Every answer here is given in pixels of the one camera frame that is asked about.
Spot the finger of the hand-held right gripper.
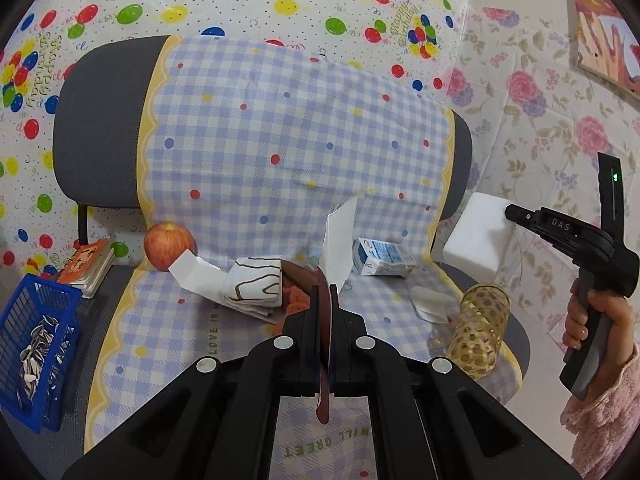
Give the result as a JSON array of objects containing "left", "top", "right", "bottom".
[{"left": 504, "top": 203, "right": 585, "bottom": 242}]

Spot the white napkin with brown lines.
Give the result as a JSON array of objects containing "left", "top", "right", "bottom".
[{"left": 220, "top": 256, "right": 285, "bottom": 320}]

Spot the orange fuzzy cloth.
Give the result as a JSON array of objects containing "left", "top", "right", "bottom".
[{"left": 280, "top": 282, "right": 314, "bottom": 334}]

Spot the blue white milk carton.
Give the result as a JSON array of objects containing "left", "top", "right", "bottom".
[{"left": 351, "top": 236, "right": 417, "bottom": 279}]

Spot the blue checkered dotted cloth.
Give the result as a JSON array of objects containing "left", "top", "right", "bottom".
[{"left": 82, "top": 35, "right": 524, "bottom": 480}]

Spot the white foam block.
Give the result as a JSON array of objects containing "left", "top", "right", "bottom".
[{"left": 432, "top": 192, "right": 517, "bottom": 281}]

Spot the small orange cover notebook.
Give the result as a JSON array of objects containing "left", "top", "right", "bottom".
[{"left": 55, "top": 237, "right": 117, "bottom": 300}]

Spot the wall poster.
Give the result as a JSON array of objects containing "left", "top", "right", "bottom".
[{"left": 570, "top": 0, "right": 640, "bottom": 99}]

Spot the grey office chair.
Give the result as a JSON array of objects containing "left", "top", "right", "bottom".
[{"left": 52, "top": 35, "right": 531, "bottom": 468}]

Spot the person's right hand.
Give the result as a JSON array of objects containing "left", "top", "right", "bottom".
[{"left": 562, "top": 278, "right": 637, "bottom": 397}]

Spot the gold patterned cup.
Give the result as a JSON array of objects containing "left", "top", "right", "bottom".
[{"left": 446, "top": 283, "right": 512, "bottom": 381}]

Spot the person's right forearm pink sleeve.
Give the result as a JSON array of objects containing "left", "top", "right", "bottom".
[{"left": 560, "top": 344, "right": 640, "bottom": 479}]

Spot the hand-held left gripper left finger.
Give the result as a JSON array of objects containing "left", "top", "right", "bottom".
[{"left": 62, "top": 285, "right": 321, "bottom": 480}]

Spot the blue plastic basket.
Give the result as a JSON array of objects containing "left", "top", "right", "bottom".
[{"left": 0, "top": 273, "right": 84, "bottom": 434}]

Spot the folded white paper strip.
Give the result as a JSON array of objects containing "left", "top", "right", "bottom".
[{"left": 169, "top": 249, "right": 229, "bottom": 306}]

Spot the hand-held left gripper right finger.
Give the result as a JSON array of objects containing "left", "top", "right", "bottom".
[{"left": 330, "top": 285, "right": 584, "bottom": 480}]

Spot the floral bed sheet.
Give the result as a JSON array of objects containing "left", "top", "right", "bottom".
[{"left": 440, "top": 4, "right": 640, "bottom": 343}]

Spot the white paper card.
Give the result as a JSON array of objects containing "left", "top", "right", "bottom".
[{"left": 319, "top": 196, "right": 360, "bottom": 292}]

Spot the red apple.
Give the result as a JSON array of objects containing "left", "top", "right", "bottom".
[{"left": 143, "top": 222, "right": 199, "bottom": 273}]

